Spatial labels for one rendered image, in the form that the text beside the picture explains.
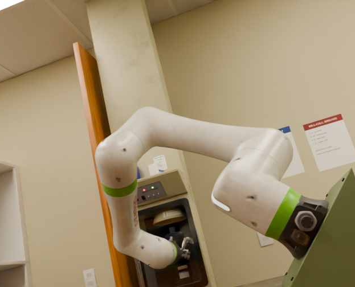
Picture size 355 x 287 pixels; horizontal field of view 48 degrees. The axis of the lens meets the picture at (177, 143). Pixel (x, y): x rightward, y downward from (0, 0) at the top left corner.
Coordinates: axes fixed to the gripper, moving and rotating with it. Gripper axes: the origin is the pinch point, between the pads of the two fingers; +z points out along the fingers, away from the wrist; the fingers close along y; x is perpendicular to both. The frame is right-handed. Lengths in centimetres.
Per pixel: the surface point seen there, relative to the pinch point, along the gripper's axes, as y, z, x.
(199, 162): 14, 48, -49
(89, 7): 86, 5, -118
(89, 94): 66, -1, -65
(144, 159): 30.2, 4.6, -37.9
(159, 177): 16.7, -5.9, -29.5
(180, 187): 7.7, -0.3, -27.9
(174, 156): 15.6, 4.6, -41.9
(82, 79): 71, -4, -72
